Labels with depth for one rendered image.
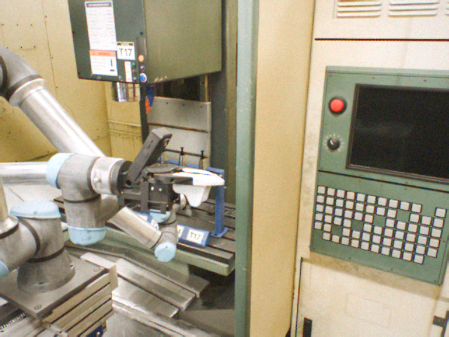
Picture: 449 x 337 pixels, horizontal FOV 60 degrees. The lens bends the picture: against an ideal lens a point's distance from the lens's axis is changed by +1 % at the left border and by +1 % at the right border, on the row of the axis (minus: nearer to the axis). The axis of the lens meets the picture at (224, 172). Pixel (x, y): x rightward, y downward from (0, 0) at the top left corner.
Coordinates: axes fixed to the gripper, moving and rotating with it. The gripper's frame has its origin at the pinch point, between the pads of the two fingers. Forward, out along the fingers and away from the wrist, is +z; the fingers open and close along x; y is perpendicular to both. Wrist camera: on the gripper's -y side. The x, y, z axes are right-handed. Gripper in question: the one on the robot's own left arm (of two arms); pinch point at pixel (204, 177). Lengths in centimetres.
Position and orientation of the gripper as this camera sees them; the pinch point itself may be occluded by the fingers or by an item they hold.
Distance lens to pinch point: 177.9
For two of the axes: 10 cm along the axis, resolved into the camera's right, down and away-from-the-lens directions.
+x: 8.8, 1.7, -4.5
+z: 4.8, -3.4, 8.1
